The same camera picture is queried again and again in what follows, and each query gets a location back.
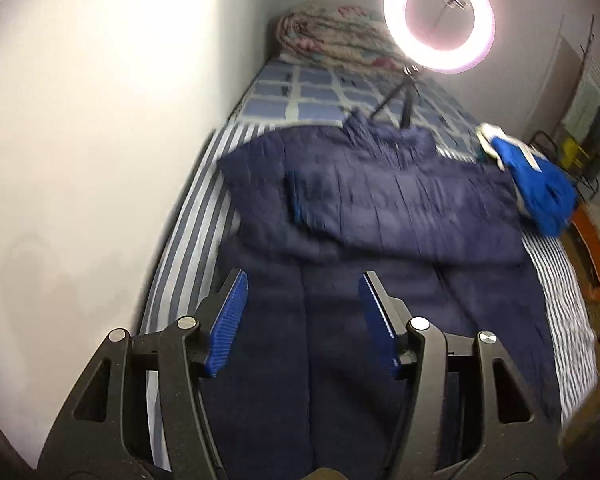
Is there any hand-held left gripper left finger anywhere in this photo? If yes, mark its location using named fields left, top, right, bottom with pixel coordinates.
left=36, top=268, right=249, bottom=478

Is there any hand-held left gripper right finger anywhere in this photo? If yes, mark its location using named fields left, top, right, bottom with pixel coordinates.
left=357, top=271, right=568, bottom=478

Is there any navy puffer jacket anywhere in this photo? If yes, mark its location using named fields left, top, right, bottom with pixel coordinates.
left=200, top=110, right=563, bottom=480

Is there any black clothes rack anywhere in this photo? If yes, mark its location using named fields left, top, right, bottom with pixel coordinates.
left=530, top=12, right=600, bottom=196

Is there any grey striped bed sheet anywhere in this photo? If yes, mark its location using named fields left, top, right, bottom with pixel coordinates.
left=139, top=124, right=600, bottom=466

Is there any blue and white garment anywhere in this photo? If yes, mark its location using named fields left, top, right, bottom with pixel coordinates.
left=475, top=122, right=578, bottom=237

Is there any black tripod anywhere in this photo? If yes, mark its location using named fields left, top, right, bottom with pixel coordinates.
left=370, top=66, right=423, bottom=128

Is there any blue checkered bed sheet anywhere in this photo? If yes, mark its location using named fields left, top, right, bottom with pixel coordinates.
left=228, top=55, right=486, bottom=161

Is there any folded floral quilt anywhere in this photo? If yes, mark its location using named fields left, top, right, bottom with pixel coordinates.
left=272, top=4, right=411, bottom=68

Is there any striped hanging towel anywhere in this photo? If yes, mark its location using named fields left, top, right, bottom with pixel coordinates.
left=564, top=60, right=600, bottom=136

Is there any ring light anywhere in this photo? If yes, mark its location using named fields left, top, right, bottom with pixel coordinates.
left=382, top=0, right=496, bottom=75

